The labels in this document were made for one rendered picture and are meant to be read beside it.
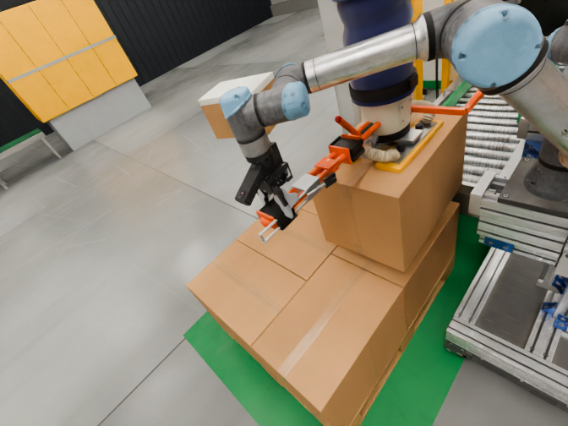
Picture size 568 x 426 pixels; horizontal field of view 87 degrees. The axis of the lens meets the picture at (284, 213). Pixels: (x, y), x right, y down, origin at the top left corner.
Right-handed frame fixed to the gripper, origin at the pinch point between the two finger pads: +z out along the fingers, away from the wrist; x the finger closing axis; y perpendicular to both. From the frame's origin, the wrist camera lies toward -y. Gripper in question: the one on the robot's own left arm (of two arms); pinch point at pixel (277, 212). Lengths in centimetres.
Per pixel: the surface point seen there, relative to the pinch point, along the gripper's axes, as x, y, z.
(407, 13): -10, 60, -30
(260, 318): 27, -16, 65
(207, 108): 198, 90, 26
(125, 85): 729, 185, 49
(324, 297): 9, 9, 66
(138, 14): 1050, 430, -60
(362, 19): -2, 51, -33
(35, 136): 723, -27, 52
